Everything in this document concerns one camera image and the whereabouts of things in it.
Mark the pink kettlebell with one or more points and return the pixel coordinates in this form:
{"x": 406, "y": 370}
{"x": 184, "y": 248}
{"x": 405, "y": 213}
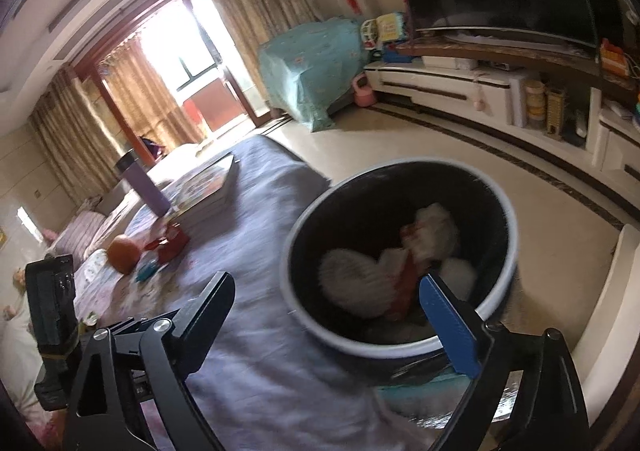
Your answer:
{"x": 363, "y": 93}

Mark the colourful toy board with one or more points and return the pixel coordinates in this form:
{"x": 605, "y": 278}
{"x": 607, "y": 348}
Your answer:
{"x": 391, "y": 27}

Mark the purple tumbler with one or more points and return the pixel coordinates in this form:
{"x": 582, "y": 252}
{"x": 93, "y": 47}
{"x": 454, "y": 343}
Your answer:
{"x": 147, "y": 186}

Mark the orange fruit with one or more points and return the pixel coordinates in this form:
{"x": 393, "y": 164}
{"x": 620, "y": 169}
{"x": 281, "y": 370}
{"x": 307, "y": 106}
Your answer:
{"x": 123, "y": 253}

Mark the beige curtain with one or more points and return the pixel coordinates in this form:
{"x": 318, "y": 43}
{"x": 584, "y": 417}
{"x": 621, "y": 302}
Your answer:
{"x": 255, "y": 6}
{"x": 75, "y": 141}
{"x": 145, "y": 96}

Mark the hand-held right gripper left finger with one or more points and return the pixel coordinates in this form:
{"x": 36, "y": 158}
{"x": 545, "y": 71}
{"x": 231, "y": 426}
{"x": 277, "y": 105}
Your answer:
{"x": 210, "y": 311}

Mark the orange toy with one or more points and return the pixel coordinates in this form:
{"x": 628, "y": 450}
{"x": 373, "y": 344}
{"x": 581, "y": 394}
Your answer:
{"x": 612, "y": 58}

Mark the white television cabinet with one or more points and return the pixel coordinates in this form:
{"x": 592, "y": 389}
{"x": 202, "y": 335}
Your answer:
{"x": 425, "y": 86}

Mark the small blue packet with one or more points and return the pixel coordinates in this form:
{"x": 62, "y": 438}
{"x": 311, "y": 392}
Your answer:
{"x": 146, "y": 271}

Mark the teal covered furniture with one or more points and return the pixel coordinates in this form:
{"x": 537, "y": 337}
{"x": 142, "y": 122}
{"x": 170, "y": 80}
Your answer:
{"x": 310, "y": 71}

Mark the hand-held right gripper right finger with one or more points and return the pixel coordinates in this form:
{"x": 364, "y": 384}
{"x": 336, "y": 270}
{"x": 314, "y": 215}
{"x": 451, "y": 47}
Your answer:
{"x": 450, "y": 326}

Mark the plastic-wrapped stool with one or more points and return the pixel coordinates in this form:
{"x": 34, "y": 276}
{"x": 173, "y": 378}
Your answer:
{"x": 500, "y": 396}

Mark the stack of books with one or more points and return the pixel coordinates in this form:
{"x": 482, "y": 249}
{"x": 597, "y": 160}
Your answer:
{"x": 205, "y": 186}

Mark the floral cloth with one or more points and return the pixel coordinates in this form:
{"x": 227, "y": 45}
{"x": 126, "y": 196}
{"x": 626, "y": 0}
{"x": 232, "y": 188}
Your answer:
{"x": 100, "y": 286}

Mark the red-brown balcony door frame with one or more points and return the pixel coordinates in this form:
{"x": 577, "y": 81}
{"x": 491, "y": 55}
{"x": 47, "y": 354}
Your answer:
{"x": 227, "y": 91}

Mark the person's left forearm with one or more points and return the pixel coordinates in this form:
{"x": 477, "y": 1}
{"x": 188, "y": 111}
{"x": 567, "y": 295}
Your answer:
{"x": 42, "y": 431}

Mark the pink striped cushion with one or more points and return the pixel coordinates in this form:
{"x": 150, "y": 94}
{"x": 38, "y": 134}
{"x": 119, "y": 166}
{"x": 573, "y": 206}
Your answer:
{"x": 85, "y": 233}

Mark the tower model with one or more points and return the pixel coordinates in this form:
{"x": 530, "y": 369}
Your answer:
{"x": 556, "y": 113}

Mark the white flat box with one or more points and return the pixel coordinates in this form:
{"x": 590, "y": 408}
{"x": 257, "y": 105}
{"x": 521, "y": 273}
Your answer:
{"x": 450, "y": 62}

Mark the red box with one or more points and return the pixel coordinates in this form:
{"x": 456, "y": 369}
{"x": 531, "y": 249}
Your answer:
{"x": 172, "y": 241}

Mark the white wooden chair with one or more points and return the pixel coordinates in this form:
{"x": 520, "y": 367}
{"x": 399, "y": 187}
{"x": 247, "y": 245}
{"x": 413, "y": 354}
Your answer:
{"x": 610, "y": 306}

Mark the black white-rimmed bin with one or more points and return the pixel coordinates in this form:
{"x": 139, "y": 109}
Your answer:
{"x": 360, "y": 211}

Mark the blue toy box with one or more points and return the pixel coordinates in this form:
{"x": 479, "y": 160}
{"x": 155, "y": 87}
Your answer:
{"x": 397, "y": 53}

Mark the grey cloth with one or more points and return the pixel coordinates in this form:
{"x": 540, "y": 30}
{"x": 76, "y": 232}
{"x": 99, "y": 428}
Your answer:
{"x": 260, "y": 331}

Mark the white basket toy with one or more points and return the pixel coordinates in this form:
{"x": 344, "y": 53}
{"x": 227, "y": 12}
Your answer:
{"x": 370, "y": 33}

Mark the yellow can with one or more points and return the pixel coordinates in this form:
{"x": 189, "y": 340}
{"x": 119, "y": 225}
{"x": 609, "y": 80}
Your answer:
{"x": 535, "y": 101}

